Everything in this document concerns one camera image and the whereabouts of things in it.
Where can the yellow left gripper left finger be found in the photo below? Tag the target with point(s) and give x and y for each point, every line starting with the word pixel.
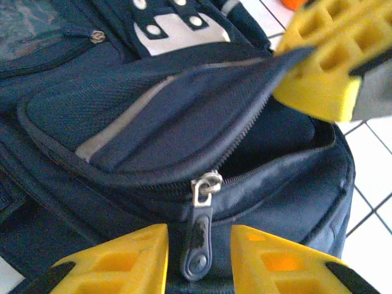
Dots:
pixel 137 245

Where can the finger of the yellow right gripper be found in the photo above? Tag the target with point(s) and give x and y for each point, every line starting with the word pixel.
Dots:
pixel 315 92
pixel 324 18

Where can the navy blue backpack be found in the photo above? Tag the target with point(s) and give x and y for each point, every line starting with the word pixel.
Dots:
pixel 153 122

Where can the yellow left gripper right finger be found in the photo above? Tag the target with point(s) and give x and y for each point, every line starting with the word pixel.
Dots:
pixel 251 245

